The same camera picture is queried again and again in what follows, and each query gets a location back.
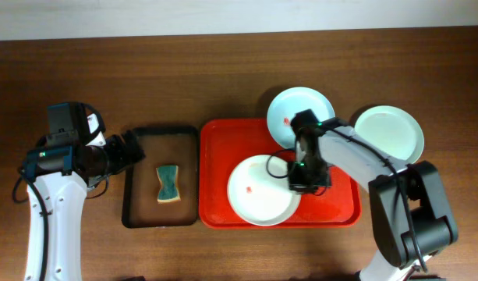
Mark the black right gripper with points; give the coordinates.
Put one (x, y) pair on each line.
(308, 186)

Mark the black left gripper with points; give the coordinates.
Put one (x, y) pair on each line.
(126, 149)

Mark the green and yellow sponge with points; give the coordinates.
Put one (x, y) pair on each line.
(168, 179)

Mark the white plate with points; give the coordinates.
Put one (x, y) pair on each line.
(259, 193)

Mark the light blue plate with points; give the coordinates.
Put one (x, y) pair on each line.
(284, 107)

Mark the light green plate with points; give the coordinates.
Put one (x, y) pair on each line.
(393, 131)

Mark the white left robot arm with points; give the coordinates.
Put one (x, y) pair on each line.
(59, 173)

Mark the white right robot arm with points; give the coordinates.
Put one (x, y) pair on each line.
(411, 218)

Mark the black shallow sponge tray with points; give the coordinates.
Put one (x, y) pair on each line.
(162, 145)

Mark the red plastic tray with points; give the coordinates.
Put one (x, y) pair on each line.
(224, 143)

